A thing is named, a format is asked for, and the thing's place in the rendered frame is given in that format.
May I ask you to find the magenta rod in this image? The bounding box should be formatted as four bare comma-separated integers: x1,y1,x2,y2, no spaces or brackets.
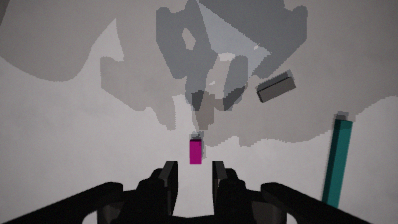
190,139,201,164

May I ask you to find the turquoise rod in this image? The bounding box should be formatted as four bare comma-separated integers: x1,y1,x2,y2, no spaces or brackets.
322,119,353,208

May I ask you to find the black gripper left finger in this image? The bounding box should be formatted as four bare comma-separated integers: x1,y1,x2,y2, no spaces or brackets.
2,161,178,224

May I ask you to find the dark grey rectangular block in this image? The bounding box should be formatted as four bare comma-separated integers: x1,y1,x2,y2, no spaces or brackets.
257,77,296,103

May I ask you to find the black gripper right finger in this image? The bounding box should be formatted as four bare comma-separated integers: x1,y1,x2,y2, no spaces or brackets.
212,161,372,224

